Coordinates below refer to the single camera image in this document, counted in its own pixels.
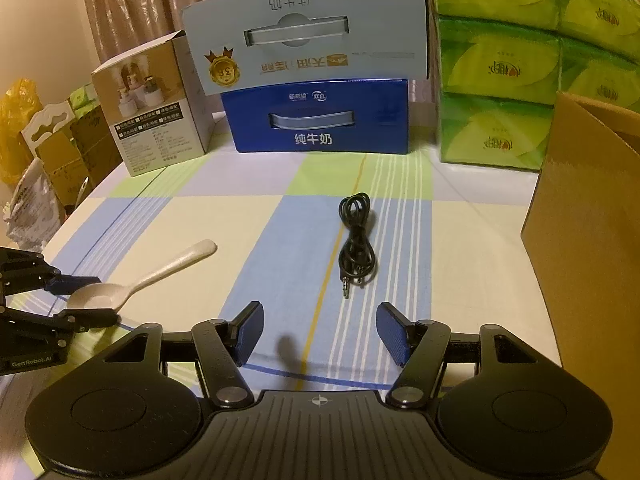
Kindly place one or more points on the green tissue pack stack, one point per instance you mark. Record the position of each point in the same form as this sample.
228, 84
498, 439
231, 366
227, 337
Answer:
503, 62

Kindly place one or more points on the light blue milk carton box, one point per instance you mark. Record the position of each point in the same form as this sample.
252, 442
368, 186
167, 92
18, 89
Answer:
241, 44

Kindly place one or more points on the brown cardboard box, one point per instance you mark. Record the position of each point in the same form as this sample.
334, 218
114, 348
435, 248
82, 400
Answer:
581, 234

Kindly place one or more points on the white and brown product box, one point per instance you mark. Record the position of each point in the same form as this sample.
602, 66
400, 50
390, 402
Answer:
154, 104

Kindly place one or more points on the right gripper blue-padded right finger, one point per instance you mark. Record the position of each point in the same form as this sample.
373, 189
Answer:
418, 348

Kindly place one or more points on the yellow plastic bag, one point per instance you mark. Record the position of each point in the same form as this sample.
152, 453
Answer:
17, 106

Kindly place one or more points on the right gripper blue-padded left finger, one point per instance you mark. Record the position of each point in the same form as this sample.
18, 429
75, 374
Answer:
222, 348

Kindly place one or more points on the dark blue milk carton box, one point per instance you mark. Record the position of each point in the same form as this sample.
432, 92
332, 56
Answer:
339, 115

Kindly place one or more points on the checkered tablecloth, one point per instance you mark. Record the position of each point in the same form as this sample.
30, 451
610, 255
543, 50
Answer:
320, 239

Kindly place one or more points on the brown cardboard boxes on floor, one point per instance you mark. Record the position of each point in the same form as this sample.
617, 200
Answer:
75, 145

